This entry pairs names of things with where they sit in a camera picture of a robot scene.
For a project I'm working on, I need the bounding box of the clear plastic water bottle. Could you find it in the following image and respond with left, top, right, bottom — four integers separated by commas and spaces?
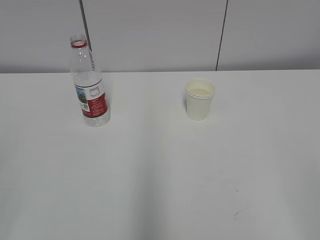
70, 34, 110, 128

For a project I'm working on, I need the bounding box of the white paper cup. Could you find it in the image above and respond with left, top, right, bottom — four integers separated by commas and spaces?
185, 93, 213, 121
185, 78, 216, 99

